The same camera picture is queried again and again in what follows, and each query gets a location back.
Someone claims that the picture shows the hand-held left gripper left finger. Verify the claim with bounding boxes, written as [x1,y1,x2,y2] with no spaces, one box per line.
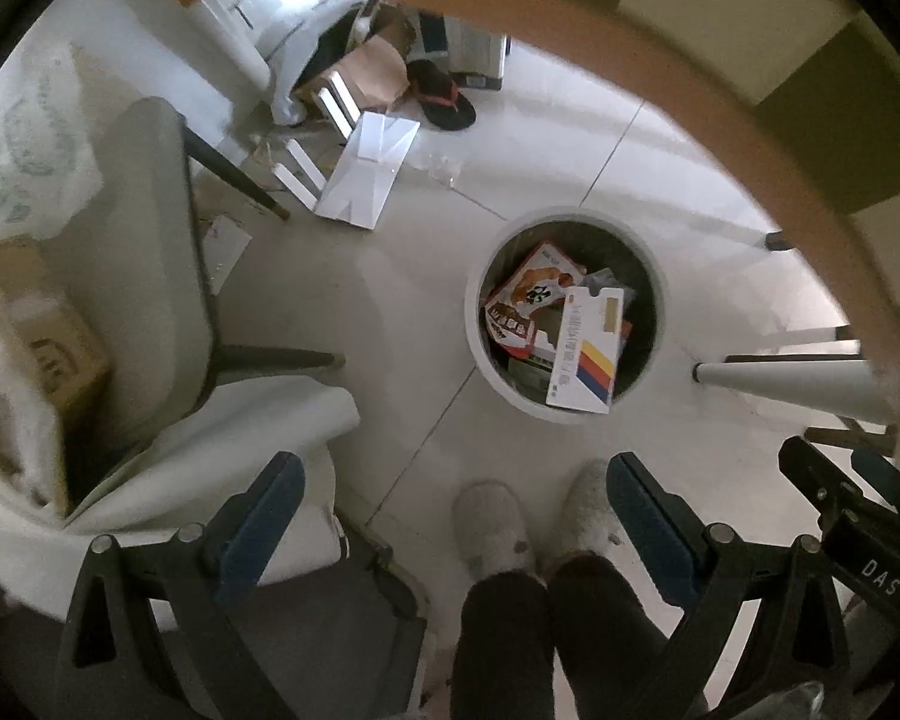
[54,452,306,720]

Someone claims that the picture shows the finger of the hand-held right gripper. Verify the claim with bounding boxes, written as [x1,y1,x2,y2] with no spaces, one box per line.
[778,435,871,520]
[851,448,900,500]

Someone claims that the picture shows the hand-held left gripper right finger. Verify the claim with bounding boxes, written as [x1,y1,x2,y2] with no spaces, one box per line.
[606,452,854,720]

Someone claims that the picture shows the white box with coloured stripes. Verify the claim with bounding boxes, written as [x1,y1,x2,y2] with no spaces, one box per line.
[546,286,625,413]

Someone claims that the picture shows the white round trash bin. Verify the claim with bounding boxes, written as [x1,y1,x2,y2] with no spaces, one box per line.
[465,205,670,426]

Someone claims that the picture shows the red white snack wrapper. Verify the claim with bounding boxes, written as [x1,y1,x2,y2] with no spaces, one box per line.
[487,241,587,316]

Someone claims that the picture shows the person's right grey slipper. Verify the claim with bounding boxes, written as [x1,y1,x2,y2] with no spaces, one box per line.
[555,460,627,560]

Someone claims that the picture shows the person's grey slipper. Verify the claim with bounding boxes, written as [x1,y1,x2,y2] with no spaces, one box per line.
[452,480,537,578]
[555,460,627,560]

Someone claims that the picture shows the grey seat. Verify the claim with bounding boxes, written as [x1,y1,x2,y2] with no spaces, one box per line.
[157,510,436,720]

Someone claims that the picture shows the white cloth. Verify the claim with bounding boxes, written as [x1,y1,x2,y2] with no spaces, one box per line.
[0,382,361,608]

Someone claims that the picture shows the person's dark trousers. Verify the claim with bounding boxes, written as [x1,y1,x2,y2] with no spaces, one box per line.
[450,555,710,720]

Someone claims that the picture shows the person's left grey slipper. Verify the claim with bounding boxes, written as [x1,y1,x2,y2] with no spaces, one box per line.
[452,480,537,578]

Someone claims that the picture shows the dark red snack packet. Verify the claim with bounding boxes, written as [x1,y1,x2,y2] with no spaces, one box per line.
[484,304,537,361]

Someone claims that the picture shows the cardboard box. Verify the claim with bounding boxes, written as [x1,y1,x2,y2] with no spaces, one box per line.
[0,240,113,511]

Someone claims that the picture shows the grey chair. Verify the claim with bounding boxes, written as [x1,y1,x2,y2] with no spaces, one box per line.
[67,96,346,518]

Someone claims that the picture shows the white foam strip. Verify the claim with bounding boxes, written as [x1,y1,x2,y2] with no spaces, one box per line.
[274,139,329,203]

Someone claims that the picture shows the white flat open box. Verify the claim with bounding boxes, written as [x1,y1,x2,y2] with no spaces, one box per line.
[315,111,421,230]

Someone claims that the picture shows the white patterned plastic bag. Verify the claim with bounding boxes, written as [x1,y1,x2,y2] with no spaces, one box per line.
[0,41,106,245]

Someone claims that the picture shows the brown paper bag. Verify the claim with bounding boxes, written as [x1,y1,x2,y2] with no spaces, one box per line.
[300,4,415,113]

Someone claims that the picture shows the white floor plastic bag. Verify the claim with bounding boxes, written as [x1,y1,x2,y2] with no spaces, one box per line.
[259,0,361,125]

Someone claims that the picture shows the silver metal case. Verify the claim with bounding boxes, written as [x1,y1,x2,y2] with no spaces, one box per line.
[446,15,512,91]

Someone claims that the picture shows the black sandal with red strap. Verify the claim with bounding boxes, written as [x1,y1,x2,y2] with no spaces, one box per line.
[406,60,477,131]

